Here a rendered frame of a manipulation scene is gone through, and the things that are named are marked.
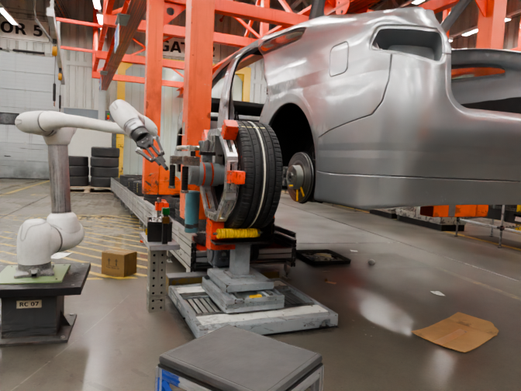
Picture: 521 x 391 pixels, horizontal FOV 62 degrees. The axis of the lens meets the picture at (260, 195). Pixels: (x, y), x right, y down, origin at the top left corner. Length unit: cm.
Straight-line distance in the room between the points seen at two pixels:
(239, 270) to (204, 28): 161
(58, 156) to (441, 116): 192
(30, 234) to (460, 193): 207
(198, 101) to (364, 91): 131
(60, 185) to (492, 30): 381
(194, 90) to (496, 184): 189
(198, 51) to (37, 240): 156
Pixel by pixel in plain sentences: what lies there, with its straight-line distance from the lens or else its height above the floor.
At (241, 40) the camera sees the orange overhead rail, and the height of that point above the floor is 332.
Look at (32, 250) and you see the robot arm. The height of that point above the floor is 44.
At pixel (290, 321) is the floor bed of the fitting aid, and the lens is 250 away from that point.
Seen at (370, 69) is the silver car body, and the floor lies 137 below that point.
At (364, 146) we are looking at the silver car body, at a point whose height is 103.
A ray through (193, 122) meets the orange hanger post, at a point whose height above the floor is 118.
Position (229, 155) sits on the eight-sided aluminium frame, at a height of 96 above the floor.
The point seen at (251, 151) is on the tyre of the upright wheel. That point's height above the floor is 99.
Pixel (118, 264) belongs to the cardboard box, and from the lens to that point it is 356.
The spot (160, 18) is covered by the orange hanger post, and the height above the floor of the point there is 241.
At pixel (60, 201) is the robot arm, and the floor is 67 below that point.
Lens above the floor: 94
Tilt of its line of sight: 5 degrees down
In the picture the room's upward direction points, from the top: 3 degrees clockwise
